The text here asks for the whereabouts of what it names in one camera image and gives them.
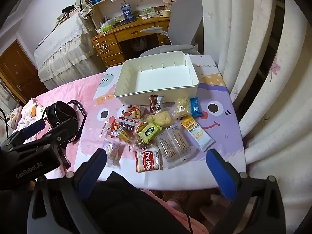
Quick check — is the floral cloth bag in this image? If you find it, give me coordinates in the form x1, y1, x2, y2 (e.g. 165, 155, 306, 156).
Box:
80, 4, 95, 20

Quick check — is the red white cookies packet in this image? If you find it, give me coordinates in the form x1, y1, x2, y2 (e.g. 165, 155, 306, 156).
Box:
134, 147, 162, 173

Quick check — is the green tissue packet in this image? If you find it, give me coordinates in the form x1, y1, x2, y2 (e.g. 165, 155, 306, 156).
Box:
101, 21, 115, 33

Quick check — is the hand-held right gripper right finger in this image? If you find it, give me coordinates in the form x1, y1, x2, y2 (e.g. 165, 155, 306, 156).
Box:
206, 148, 285, 234

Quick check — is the blue snack packet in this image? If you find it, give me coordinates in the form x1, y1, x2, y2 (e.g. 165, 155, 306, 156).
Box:
190, 97, 203, 117

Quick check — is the blue gift bag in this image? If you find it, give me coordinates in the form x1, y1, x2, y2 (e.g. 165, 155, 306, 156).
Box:
120, 0, 137, 21

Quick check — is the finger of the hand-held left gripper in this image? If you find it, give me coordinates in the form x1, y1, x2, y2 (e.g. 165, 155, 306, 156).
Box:
0, 120, 47, 149
32, 118, 78, 156

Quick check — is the green snack packet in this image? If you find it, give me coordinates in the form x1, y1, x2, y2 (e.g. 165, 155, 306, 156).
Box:
138, 122, 163, 145

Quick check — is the grey office chair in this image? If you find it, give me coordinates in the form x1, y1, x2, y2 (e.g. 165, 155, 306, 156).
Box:
139, 0, 204, 58

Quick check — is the clear double biscuit packet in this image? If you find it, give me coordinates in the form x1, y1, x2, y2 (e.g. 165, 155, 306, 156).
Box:
155, 124, 195, 168

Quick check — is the person's black clothing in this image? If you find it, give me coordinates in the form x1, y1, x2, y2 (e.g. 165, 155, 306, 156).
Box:
80, 171, 191, 234

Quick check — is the purple white snack packet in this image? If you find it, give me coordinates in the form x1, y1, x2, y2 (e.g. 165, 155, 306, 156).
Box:
102, 140, 121, 167

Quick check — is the white red bread packet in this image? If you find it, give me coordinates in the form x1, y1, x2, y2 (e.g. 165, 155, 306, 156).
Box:
121, 104, 144, 120

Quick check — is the small orange candy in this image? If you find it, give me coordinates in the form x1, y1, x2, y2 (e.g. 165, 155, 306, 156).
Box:
104, 121, 122, 137

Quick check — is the small yellow candy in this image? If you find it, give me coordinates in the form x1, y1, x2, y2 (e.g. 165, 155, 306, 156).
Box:
118, 130, 133, 142

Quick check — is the round nut cake packet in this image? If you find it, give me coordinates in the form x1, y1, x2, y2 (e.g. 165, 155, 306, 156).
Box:
134, 122, 147, 134
129, 136, 152, 152

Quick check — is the brown chocolate snack packet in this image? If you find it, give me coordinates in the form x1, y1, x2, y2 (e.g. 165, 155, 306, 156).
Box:
149, 95, 166, 114

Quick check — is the black camera bag with strap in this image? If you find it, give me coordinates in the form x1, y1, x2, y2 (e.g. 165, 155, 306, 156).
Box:
41, 99, 88, 170

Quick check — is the wooden desk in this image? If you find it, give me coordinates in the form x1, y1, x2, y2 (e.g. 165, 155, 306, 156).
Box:
91, 15, 171, 69

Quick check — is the white charging cable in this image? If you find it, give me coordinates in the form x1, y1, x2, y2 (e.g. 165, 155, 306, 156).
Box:
95, 27, 110, 54

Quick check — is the white lace cover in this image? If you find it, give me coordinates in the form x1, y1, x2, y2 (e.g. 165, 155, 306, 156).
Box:
34, 12, 103, 90

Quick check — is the white plastic storage box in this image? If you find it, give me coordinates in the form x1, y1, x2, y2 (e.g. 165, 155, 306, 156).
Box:
114, 51, 199, 103

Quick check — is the yellow rice cake packet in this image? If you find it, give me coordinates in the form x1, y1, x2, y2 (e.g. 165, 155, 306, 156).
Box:
145, 111, 174, 128

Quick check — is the red label dark snack packet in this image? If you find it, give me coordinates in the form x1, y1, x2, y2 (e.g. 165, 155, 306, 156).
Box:
118, 117, 142, 131

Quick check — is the wooden door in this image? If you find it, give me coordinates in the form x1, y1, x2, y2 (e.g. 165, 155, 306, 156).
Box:
0, 39, 48, 105

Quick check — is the wooden bookshelf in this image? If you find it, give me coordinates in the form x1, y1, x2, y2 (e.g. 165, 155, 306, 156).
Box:
75, 0, 182, 31

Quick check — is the clear puffed snack packet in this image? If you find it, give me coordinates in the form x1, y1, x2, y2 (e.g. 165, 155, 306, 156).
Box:
172, 97, 192, 120

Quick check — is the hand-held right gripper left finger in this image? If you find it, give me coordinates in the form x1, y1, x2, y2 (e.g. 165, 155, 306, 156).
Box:
27, 148, 108, 234

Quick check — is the stack of books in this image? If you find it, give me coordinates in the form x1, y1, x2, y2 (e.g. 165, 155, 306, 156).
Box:
55, 8, 81, 26

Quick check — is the white floral curtain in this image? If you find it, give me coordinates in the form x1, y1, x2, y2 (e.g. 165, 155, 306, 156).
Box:
199, 0, 312, 234

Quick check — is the white orange oat bar packet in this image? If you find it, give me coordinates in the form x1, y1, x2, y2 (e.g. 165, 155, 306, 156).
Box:
181, 115, 216, 152

